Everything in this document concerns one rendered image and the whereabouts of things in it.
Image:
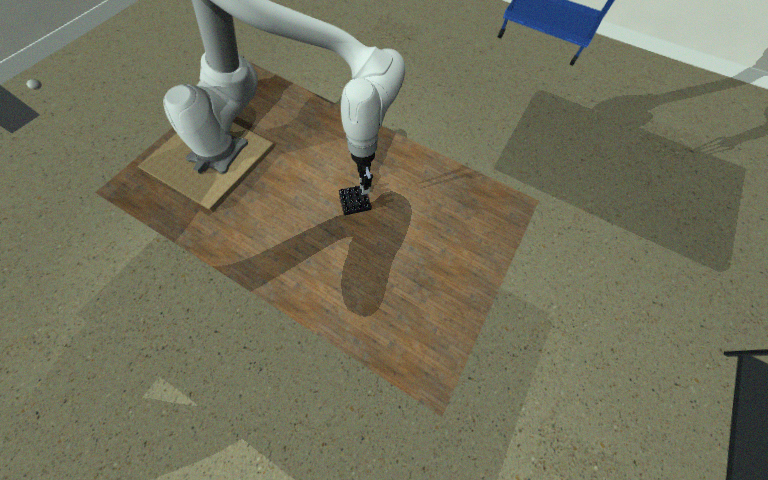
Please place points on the black knob box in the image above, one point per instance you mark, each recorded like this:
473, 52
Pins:
353, 201

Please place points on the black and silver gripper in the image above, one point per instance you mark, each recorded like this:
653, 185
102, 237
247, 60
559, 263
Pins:
365, 166

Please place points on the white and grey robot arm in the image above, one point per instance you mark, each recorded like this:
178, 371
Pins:
204, 121

